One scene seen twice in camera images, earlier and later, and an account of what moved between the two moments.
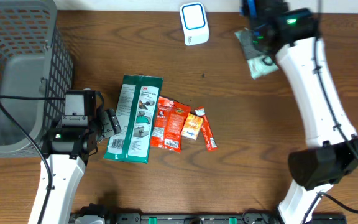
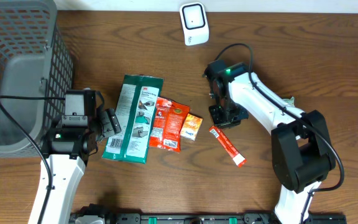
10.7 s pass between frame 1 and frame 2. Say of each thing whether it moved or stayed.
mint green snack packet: moved
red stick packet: moved
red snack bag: stayed
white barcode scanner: stayed
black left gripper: stayed
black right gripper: moved
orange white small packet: stayed
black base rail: stayed
